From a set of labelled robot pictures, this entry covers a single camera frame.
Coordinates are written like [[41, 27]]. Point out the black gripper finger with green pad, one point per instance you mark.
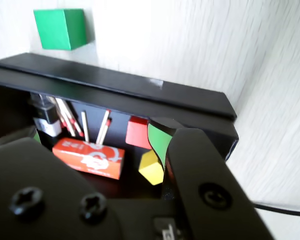
[[202, 175]]

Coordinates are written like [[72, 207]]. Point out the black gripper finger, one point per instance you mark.
[[27, 180]]

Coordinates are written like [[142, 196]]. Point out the yellow wooden cube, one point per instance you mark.
[[151, 170]]

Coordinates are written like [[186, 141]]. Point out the red wooden cube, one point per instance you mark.
[[137, 133]]

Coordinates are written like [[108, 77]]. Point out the green wooden cube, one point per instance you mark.
[[60, 28]]

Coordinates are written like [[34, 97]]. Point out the black cardboard box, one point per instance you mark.
[[90, 93]]

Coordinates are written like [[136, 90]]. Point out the orange matchbox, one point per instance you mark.
[[90, 157]]

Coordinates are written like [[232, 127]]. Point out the wooden match red head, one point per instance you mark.
[[76, 123], [85, 125], [71, 116], [105, 132], [102, 126], [65, 116]]

